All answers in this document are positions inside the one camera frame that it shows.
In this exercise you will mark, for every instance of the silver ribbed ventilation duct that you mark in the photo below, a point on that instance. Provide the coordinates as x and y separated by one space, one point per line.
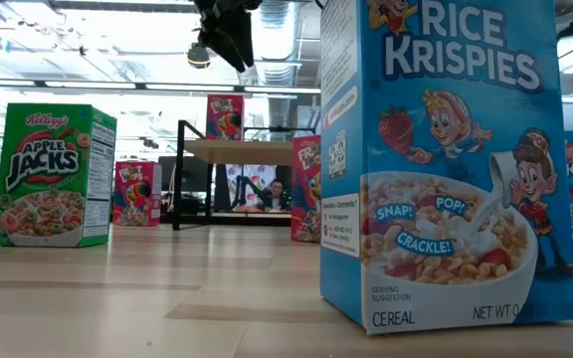
279 40

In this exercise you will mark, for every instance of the white panel with coloured dots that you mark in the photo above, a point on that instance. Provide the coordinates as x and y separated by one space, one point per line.
266 171

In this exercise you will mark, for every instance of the long ceiling light bar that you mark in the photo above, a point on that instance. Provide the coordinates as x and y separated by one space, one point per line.
92 85

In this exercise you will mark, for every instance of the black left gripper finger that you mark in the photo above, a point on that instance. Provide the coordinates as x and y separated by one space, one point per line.
244 35
219 45

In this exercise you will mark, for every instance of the wooden shelf with black legs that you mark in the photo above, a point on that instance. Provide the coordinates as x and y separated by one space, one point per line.
247 151

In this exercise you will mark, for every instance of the person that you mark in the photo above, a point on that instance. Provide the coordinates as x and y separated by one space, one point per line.
276 196

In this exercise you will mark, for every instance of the black background robot arm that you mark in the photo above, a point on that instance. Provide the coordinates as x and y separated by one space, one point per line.
239 191

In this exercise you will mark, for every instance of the black monitor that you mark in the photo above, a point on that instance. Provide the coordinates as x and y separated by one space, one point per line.
194 174

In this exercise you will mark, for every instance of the green Apple Jacks cereal box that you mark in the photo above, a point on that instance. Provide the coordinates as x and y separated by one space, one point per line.
43 159

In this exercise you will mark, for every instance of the red Froot Loops cereal box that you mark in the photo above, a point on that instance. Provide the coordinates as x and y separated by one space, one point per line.
306 199
224 117
137 194

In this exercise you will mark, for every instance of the black overhead camera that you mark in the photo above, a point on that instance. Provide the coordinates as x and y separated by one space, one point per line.
198 57

